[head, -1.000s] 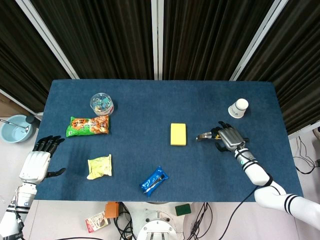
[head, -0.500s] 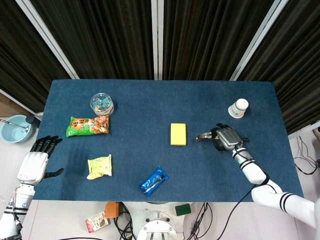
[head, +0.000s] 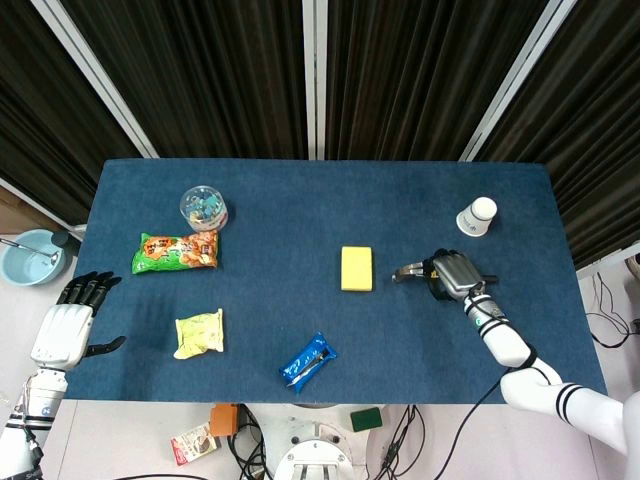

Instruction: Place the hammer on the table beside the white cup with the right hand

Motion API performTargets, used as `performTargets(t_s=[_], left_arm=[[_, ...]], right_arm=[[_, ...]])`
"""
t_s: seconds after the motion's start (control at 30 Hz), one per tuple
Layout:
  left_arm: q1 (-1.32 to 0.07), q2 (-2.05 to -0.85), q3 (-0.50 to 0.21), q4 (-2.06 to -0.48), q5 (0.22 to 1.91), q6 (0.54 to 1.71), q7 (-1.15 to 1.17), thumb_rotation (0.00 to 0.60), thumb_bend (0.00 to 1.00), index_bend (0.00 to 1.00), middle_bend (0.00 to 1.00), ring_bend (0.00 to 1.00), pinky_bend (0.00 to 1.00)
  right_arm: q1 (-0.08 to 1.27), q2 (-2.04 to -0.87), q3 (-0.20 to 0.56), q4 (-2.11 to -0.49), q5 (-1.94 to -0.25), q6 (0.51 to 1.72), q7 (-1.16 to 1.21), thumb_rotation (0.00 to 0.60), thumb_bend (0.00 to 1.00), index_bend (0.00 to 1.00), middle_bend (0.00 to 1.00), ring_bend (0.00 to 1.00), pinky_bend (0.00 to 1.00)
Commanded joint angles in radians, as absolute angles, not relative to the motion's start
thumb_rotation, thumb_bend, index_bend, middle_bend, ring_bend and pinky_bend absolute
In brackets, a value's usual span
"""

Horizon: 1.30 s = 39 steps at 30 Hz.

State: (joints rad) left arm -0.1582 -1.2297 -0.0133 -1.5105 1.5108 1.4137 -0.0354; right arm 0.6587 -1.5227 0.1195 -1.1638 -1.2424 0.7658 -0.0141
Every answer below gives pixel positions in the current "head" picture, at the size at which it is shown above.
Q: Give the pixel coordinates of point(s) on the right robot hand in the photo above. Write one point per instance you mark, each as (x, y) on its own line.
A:
(456, 275)

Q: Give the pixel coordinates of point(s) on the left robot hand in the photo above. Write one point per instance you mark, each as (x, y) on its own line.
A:
(62, 325)

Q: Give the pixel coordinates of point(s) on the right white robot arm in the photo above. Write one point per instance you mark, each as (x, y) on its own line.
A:
(540, 367)

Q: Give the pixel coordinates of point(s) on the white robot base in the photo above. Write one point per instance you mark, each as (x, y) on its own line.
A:
(320, 450)

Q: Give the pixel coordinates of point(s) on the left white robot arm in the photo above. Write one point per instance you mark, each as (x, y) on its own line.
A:
(31, 407)

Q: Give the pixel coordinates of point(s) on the yellow sponge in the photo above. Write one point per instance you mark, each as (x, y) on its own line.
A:
(357, 268)

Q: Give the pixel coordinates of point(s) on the dark green rectangular block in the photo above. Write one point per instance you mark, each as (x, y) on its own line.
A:
(366, 419)

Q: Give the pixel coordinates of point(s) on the white paper cup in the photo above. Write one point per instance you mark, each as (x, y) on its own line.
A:
(476, 216)

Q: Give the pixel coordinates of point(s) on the light blue plastic bowl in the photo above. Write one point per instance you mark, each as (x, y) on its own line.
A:
(31, 257)

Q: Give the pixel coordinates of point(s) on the metal ladle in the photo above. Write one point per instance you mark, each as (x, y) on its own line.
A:
(35, 248)

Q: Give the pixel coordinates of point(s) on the green orange snack bag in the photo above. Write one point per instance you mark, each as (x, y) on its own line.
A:
(176, 252)

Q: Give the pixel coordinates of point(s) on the pale yellow snack bag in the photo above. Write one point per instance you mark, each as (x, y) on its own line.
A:
(199, 333)

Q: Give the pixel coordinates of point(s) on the blue table cloth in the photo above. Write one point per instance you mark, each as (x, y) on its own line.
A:
(320, 300)

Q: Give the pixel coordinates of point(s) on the blue cookie packet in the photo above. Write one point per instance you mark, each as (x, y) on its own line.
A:
(307, 361)

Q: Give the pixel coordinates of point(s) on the red white printed packet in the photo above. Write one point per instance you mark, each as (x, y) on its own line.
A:
(192, 444)

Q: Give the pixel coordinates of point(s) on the clear round plastic jar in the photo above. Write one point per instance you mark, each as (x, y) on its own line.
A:
(204, 208)

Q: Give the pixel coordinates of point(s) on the orange box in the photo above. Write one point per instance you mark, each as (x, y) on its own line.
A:
(224, 420)

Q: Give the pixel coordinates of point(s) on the black curtain panel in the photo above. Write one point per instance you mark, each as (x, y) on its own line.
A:
(200, 75)
(415, 75)

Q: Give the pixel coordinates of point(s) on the white partition post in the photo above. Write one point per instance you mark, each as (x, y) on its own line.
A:
(315, 80)
(517, 80)
(95, 75)

